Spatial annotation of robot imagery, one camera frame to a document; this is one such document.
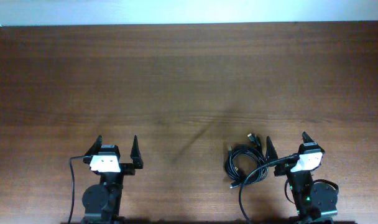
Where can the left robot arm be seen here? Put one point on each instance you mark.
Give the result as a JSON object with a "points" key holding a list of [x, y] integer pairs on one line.
{"points": [[102, 201]]}

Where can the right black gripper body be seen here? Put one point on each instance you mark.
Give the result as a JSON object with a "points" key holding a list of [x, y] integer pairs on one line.
{"points": [[282, 170]]}

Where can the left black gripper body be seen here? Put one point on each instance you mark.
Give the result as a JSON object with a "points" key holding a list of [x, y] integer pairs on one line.
{"points": [[127, 169]]}

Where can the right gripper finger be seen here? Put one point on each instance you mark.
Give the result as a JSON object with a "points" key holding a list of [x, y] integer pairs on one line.
{"points": [[306, 138], [271, 154]]}

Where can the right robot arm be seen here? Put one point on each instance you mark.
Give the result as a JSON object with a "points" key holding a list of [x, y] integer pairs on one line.
{"points": [[314, 200]]}

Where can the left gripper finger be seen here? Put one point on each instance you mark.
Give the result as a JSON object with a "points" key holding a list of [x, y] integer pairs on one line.
{"points": [[94, 149], [136, 154]]}

